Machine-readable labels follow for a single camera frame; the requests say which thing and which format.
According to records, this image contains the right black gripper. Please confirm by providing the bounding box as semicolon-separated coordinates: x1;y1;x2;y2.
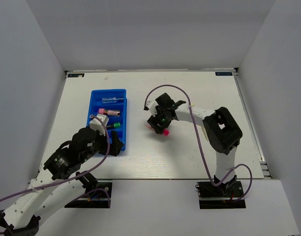
148;106;172;134

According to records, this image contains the pink cap black highlighter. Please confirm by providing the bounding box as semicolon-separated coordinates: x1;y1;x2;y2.
155;127;170;136

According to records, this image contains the pink thin pen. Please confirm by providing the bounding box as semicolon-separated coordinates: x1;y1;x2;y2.
144;123;155;132

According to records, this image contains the green cap black highlighter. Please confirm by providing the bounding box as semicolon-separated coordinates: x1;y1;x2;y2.
106;122;121;130

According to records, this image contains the pink clear tube container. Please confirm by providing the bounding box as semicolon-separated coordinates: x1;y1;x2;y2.
98;108;120;117

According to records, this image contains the clear glue pen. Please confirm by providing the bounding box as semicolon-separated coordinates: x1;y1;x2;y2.
101;97;124;104

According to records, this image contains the cream thin pen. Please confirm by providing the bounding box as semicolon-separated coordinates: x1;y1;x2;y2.
201;126;209;142

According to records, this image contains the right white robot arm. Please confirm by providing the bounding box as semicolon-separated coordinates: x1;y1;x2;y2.
144;93;242;196

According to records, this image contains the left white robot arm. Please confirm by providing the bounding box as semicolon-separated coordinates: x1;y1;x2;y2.
0;126;124;236

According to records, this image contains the blue compartment tray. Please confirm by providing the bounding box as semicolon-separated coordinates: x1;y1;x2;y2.
87;89;127;156

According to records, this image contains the right corner label sticker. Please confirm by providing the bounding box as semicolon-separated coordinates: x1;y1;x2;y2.
215;71;233;76

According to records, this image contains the corner label sticker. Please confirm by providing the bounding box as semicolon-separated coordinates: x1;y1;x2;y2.
67;73;85;78
215;71;233;76

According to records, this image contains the left corner label sticker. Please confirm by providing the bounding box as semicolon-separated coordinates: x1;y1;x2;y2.
67;73;85;78

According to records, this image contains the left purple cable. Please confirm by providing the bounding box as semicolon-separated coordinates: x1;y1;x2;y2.
0;114;111;234

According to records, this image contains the purple cable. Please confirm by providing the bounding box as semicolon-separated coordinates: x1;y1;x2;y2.
0;114;111;234
143;85;252;203

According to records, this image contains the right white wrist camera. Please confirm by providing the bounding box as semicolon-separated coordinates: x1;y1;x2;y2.
144;100;158;117

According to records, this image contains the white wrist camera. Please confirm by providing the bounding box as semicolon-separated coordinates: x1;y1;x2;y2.
89;114;109;136
144;100;158;117

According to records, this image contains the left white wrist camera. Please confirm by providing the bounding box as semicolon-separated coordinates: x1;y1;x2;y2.
89;114;109;136

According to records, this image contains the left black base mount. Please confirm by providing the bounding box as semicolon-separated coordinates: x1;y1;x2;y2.
64;180;113;209

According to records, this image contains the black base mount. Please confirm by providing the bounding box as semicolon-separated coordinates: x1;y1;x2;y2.
64;180;113;209
195;181;246;209

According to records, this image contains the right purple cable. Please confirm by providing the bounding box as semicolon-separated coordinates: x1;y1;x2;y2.
143;85;252;203

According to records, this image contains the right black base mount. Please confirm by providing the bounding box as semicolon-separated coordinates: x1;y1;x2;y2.
195;181;246;209

